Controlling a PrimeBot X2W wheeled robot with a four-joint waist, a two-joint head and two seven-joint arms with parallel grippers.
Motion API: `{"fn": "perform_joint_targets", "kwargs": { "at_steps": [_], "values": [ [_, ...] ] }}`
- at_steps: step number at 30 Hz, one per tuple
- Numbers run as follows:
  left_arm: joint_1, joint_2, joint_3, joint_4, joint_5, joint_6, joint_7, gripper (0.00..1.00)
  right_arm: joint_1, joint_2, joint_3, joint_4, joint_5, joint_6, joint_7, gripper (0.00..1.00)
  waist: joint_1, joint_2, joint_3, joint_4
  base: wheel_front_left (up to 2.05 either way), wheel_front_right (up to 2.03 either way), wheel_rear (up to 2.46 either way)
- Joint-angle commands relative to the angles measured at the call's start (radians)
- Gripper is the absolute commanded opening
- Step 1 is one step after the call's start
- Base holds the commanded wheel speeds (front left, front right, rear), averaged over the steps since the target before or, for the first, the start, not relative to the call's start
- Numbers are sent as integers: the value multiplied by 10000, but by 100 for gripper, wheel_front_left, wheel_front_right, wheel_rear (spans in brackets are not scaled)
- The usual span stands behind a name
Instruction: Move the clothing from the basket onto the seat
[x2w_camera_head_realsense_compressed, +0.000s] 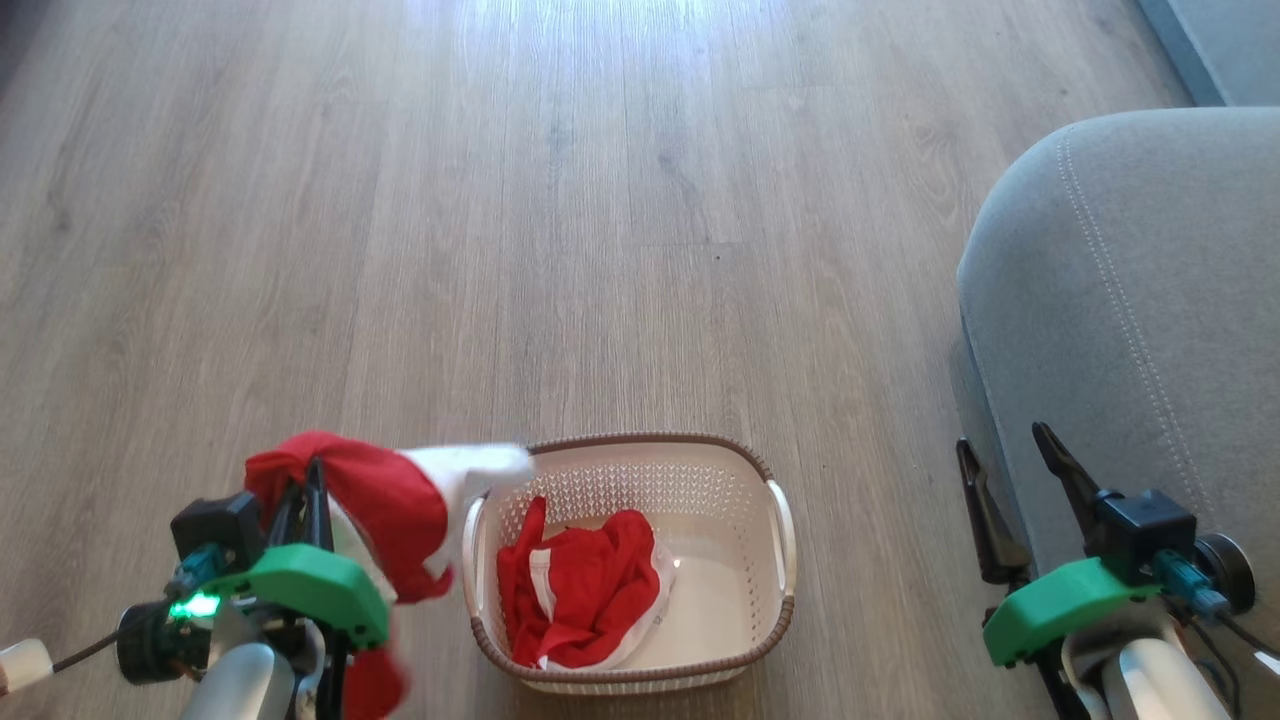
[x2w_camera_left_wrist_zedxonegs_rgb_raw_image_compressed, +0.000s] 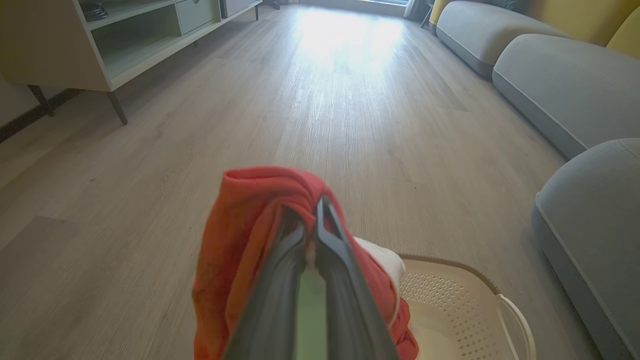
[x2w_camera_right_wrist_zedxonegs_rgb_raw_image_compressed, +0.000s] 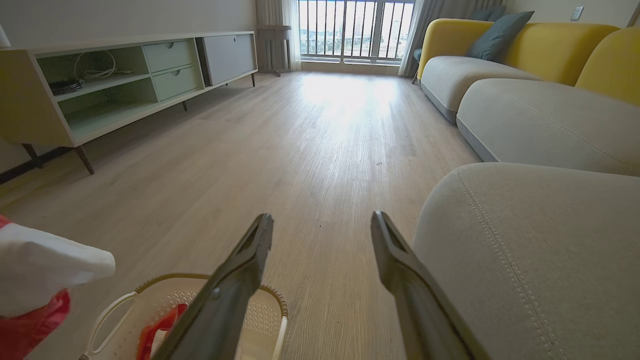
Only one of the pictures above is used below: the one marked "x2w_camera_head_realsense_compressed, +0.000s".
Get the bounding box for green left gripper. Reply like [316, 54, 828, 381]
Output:
[203, 457, 392, 653]

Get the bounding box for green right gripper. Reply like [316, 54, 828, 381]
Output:
[956, 421, 1163, 668]

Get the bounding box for red and white garment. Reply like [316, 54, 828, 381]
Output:
[244, 430, 537, 720]

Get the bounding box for cream plastic laundry basket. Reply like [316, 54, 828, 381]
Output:
[461, 432, 798, 696]

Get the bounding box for grey fabric sofa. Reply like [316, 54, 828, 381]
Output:
[956, 107, 1280, 720]

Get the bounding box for red garment with white trim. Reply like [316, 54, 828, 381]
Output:
[496, 495, 680, 672]

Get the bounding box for grey furniture piece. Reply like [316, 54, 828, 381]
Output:
[1135, 0, 1280, 109]

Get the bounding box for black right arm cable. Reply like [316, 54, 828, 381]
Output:
[1188, 598, 1280, 691]

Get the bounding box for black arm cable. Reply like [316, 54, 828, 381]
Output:
[1188, 598, 1280, 691]
[50, 628, 123, 674]

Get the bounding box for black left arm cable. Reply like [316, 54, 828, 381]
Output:
[50, 628, 123, 674]

